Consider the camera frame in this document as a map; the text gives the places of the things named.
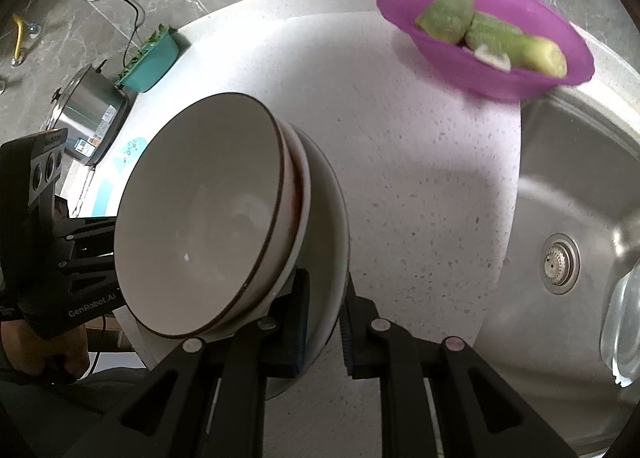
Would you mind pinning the stainless steel pot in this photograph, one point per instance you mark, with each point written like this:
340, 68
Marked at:
90, 102

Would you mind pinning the green cucumber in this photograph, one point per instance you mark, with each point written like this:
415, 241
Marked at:
520, 45
447, 12

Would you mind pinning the metal pipe valve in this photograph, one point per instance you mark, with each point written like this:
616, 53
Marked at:
34, 30
15, 61

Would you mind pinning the white bowl with red pattern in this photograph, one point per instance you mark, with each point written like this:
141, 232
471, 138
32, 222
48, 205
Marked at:
305, 208

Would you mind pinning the stainless steel sink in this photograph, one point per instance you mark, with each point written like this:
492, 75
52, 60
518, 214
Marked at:
550, 162

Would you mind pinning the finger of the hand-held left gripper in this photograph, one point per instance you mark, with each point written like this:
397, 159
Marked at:
90, 230
90, 269

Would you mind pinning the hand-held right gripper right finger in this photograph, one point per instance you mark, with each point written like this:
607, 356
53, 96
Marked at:
347, 338

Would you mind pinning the sink drain strainer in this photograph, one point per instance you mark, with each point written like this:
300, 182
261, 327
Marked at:
560, 263

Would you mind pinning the teal plastic basin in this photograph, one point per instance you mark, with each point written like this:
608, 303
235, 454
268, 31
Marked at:
155, 62

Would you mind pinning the clear glass container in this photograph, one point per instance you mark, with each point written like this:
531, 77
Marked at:
622, 328

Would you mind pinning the plain white bowl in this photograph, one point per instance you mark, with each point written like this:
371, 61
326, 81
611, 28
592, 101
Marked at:
327, 238

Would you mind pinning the person's left hand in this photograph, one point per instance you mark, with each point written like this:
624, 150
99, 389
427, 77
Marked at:
25, 348

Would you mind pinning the brown-rimmed cream bowl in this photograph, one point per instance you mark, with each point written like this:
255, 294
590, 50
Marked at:
200, 218

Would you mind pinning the purple plastic bowl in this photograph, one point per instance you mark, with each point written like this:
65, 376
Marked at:
500, 83

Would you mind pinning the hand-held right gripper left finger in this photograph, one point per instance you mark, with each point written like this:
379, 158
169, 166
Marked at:
301, 323

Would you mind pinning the white vegetable piece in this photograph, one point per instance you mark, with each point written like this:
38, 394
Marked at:
492, 57

